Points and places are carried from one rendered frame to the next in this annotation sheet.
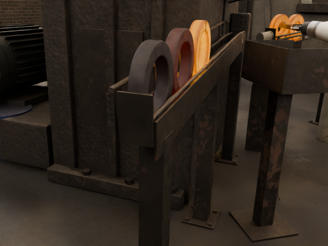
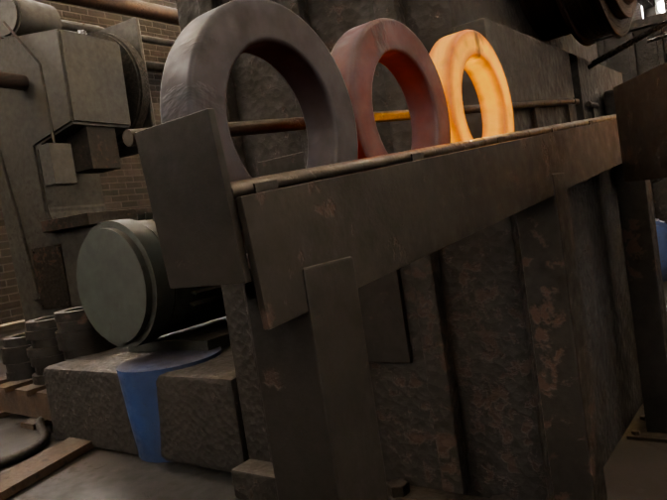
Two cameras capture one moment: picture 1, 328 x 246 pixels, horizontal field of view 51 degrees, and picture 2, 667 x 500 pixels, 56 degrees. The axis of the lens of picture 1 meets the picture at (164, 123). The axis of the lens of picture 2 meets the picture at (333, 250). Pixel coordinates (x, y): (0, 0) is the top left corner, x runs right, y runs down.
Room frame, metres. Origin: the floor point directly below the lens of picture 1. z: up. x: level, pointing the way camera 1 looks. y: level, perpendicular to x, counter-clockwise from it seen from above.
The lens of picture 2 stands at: (0.27, -0.15, 0.60)
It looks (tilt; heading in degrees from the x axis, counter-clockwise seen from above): 3 degrees down; 18
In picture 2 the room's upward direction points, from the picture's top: 9 degrees counter-clockwise
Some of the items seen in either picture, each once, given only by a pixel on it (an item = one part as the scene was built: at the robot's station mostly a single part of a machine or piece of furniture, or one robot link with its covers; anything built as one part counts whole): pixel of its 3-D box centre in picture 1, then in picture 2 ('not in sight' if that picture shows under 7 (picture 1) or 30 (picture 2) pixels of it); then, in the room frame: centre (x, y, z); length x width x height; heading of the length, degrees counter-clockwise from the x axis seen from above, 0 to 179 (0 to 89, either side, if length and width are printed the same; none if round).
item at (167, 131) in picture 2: (135, 119); (191, 204); (0.63, 0.06, 0.62); 0.07 x 0.01 x 0.11; 71
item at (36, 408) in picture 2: not in sight; (156, 329); (2.58, 1.45, 0.22); 1.20 x 0.81 x 0.44; 159
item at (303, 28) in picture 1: (303, 28); not in sight; (2.01, -0.77, 0.73); 0.09 x 0.08 x 0.07; 36
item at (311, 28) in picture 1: (315, 29); not in sight; (1.95, -0.81, 0.72); 0.09 x 0.06 x 0.09; 126
